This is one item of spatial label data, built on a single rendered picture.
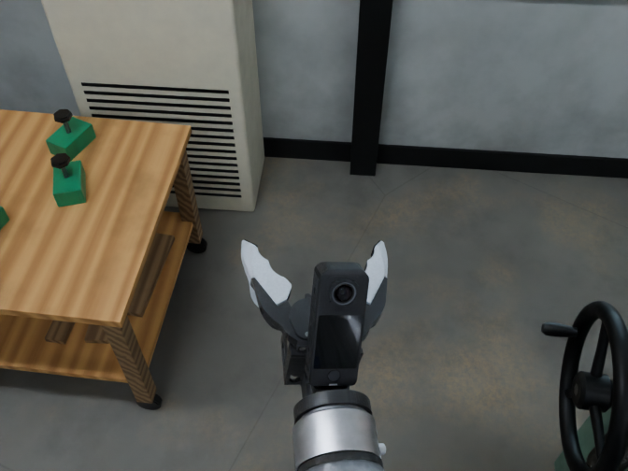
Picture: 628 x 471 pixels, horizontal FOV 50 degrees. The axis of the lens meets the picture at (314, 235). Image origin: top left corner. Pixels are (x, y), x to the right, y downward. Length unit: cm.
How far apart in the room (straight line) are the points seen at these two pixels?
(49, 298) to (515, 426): 128
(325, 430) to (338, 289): 12
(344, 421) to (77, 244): 121
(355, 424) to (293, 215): 182
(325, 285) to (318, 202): 184
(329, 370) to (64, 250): 117
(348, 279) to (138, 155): 135
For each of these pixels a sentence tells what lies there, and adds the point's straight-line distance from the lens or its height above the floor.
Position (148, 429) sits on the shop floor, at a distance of 200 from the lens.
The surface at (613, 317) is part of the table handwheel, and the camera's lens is 110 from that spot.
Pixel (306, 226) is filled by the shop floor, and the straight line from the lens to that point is 234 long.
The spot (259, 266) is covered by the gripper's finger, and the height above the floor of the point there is 125.
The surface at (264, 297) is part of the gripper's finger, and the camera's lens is 66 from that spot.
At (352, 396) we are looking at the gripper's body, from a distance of 61.
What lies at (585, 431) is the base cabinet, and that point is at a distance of 178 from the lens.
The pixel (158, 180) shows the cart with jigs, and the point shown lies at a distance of 180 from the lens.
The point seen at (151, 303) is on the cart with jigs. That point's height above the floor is 18.
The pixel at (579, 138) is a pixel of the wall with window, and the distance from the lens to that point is 257.
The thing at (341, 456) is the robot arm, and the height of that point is 125.
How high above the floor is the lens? 179
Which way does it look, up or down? 51 degrees down
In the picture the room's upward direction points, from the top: straight up
